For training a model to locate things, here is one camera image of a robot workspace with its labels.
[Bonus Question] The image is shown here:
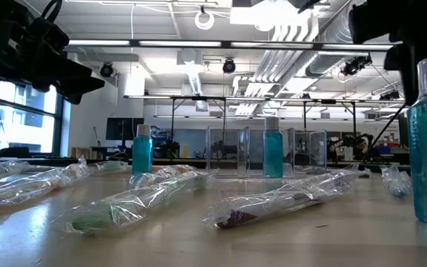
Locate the black ceiling camera cluster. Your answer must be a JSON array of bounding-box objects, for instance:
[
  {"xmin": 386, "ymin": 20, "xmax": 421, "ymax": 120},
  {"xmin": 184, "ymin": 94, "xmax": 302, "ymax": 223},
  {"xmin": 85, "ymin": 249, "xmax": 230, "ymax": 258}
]
[{"xmin": 341, "ymin": 54, "xmax": 373, "ymax": 77}]

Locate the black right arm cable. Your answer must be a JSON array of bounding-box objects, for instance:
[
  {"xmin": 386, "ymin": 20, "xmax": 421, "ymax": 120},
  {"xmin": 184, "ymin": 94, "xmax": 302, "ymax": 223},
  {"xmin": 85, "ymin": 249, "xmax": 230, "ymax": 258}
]
[{"xmin": 361, "ymin": 102, "xmax": 409, "ymax": 162}]

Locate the black aluminium table frame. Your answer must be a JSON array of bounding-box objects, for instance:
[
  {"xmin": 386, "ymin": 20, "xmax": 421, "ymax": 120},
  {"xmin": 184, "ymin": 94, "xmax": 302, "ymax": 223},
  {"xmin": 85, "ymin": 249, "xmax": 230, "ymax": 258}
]
[{"xmin": 0, "ymin": 155, "xmax": 411, "ymax": 174}]

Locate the black computer monitor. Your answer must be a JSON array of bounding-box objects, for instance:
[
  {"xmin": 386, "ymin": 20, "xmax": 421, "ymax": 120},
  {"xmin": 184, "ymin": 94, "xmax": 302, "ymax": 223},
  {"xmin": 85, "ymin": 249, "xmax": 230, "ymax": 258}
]
[{"xmin": 105, "ymin": 117, "xmax": 145, "ymax": 142}]

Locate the person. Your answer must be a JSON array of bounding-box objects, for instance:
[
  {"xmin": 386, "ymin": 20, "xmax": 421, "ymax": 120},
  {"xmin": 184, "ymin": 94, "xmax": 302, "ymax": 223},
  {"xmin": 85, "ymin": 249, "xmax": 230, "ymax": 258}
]
[{"xmin": 354, "ymin": 136, "xmax": 371, "ymax": 159}]

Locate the orange toothbrush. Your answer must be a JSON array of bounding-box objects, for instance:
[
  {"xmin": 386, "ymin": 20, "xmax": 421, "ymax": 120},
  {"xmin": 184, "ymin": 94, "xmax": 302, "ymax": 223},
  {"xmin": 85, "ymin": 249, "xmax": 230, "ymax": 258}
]
[
  {"xmin": 0, "ymin": 159, "xmax": 90, "ymax": 214},
  {"xmin": 129, "ymin": 164, "xmax": 196, "ymax": 188}
]

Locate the white ceiling light panel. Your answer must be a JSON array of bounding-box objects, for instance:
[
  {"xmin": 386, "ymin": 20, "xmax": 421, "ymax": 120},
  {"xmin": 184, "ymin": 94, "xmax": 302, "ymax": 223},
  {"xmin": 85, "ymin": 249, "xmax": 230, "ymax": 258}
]
[{"xmin": 229, "ymin": 5, "xmax": 313, "ymax": 27}]

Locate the clear acrylic organizer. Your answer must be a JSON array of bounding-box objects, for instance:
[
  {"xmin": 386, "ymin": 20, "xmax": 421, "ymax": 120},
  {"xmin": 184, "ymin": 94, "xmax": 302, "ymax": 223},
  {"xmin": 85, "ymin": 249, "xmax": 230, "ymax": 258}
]
[{"xmin": 205, "ymin": 125, "xmax": 328, "ymax": 179}]

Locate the brown boxes row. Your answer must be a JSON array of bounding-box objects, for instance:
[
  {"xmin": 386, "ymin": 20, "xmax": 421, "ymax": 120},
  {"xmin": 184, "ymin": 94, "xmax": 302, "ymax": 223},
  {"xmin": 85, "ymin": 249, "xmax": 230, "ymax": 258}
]
[{"xmin": 70, "ymin": 146, "xmax": 107, "ymax": 160}]

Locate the white ceiling pipe bundle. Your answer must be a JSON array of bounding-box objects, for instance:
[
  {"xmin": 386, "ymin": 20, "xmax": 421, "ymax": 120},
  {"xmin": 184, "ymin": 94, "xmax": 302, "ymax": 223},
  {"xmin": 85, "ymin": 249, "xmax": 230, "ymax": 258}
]
[{"xmin": 252, "ymin": 14, "xmax": 320, "ymax": 85}]

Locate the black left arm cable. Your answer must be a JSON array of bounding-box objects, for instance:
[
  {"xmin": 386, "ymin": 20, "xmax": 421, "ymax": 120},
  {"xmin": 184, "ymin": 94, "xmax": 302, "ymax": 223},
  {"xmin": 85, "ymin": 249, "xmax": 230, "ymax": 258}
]
[{"xmin": 41, "ymin": 0, "xmax": 64, "ymax": 24}]

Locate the white cable coil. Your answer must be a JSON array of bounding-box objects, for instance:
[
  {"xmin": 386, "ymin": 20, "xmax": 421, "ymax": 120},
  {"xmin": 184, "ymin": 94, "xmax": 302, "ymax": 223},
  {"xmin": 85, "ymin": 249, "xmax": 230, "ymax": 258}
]
[{"xmin": 193, "ymin": 10, "xmax": 216, "ymax": 31}]

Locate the black overhead beam with lights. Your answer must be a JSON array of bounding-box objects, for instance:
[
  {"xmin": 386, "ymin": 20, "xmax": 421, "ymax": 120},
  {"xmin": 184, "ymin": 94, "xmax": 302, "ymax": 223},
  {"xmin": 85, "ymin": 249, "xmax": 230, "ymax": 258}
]
[{"xmin": 64, "ymin": 39, "xmax": 396, "ymax": 51}]

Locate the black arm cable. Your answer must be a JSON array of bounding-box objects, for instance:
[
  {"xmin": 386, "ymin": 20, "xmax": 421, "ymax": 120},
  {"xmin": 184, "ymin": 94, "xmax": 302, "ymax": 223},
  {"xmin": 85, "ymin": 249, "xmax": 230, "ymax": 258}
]
[
  {"xmin": 361, "ymin": 102, "xmax": 409, "ymax": 162},
  {"xmin": 41, "ymin": 0, "xmax": 64, "ymax": 24}
]

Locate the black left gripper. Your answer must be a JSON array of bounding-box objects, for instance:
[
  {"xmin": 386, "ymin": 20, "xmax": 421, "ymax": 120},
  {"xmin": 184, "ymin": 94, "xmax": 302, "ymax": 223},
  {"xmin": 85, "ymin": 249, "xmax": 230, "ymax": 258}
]
[{"xmin": 0, "ymin": 16, "xmax": 105, "ymax": 105}]

